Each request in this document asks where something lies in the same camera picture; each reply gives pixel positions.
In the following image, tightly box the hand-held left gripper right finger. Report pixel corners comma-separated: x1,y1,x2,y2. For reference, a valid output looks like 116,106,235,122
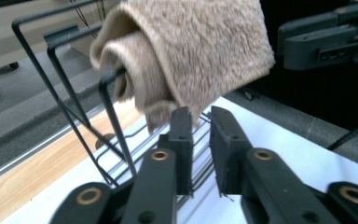
209,105,254,198

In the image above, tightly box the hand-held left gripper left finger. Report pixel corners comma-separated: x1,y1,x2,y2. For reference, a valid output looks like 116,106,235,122
158,105,194,197

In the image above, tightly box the beige terry towel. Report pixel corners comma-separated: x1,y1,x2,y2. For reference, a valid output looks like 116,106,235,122
89,0,276,133

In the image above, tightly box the black wire rack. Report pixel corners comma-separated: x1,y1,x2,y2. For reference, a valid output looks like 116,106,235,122
11,0,218,202

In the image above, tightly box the white table mat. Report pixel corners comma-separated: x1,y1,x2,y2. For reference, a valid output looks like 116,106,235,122
0,96,358,224

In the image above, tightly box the beige rolling furniture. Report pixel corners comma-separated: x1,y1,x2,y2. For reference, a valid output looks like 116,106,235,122
0,0,120,76

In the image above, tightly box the black cable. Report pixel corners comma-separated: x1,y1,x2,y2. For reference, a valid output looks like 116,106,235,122
326,114,358,151

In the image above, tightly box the thin black cord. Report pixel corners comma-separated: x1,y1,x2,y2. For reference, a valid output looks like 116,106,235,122
69,0,106,40

